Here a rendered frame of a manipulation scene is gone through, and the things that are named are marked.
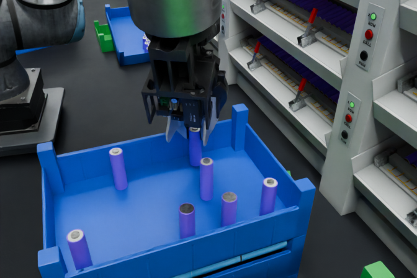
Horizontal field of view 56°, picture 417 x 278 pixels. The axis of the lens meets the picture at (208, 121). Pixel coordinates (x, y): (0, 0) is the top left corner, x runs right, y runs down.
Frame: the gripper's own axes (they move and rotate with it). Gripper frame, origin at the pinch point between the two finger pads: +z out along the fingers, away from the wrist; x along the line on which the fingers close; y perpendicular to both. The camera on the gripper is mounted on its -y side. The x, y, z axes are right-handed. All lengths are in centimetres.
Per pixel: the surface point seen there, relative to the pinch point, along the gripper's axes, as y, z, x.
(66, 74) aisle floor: -70, 60, -70
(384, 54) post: -24.8, 4.1, 30.0
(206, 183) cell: 7.8, 1.8, 2.9
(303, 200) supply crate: 10.8, -2.0, 14.9
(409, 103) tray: -20.3, 11.3, 35.9
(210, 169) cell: 6.9, -0.5, 3.4
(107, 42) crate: -95, 62, -62
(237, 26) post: -80, 39, -2
